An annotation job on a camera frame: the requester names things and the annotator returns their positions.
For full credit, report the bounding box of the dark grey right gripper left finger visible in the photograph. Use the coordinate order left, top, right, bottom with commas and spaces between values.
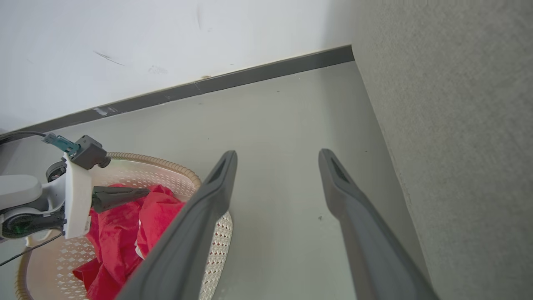
116, 150, 238, 300

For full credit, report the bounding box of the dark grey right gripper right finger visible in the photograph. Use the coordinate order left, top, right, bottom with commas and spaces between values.
318, 148, 439, 300

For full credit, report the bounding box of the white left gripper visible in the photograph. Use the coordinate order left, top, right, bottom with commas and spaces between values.
2, 155, 150, 240

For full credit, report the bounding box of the red thin fabric garment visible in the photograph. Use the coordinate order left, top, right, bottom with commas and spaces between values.
72, 184, 186, 300

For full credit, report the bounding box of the cream perforated plastic laundry basket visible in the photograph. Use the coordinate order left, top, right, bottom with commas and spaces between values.
16, 152, 234, 300

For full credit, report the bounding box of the grey fabric sofa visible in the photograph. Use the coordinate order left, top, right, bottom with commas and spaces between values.
351, 0, 533, 300

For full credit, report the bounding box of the dark grey baseboard strip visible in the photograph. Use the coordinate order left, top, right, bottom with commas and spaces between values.
0, 45, 355, 135

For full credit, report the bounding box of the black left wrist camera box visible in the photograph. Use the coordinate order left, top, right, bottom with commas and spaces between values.
68, 135, 111, 170

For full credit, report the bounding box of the left camera cable teal connector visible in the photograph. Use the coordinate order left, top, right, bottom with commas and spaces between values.
0, 131, 80, 153

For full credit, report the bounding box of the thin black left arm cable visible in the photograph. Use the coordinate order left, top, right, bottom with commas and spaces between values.
0, 232, 64, 267

